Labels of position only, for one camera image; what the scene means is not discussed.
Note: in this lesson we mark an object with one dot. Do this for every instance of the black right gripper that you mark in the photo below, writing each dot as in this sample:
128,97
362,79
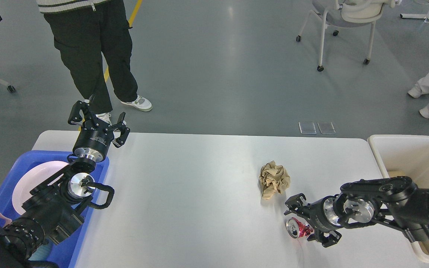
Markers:
323,215

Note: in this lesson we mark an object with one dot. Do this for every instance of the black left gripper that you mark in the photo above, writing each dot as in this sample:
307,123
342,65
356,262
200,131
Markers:
94,140

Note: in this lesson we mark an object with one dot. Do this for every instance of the crushed red soda can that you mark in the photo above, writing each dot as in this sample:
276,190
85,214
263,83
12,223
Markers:
297,229

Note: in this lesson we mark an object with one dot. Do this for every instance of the brown paper ball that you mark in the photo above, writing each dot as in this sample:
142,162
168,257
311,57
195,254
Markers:
273,179

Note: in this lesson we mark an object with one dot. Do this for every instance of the pink plate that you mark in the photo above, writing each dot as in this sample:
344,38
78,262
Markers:
31,179

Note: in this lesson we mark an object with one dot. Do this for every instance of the brown paper bag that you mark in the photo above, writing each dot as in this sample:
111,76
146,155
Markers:
396,173

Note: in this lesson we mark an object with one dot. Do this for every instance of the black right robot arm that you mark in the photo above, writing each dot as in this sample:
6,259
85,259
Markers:
397,203

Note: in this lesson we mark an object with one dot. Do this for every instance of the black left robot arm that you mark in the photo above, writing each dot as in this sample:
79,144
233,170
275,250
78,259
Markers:
54,209

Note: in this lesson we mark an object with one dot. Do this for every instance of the person in black trousers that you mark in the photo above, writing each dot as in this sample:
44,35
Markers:
86,32

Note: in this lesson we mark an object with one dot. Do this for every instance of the left floor socket plate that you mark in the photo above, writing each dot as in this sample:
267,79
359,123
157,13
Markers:
307,128

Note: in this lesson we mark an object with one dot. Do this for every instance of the floor socket plate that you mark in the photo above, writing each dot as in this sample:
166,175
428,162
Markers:
307,128
326,127

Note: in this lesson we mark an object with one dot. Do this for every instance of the right floor socket plate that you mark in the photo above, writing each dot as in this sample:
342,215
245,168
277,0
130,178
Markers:
326,127

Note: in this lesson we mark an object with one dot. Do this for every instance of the cream plastic bin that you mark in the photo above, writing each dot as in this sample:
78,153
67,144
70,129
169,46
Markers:
409,153

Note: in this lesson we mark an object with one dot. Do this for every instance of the blue plastic tray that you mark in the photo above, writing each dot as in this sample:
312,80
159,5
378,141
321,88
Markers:
66,253

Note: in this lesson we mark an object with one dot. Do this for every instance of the white chair grey seat right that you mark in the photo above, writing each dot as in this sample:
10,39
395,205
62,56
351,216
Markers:
346,14

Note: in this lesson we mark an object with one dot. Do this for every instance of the white stand base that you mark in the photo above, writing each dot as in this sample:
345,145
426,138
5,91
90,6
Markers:
426,13

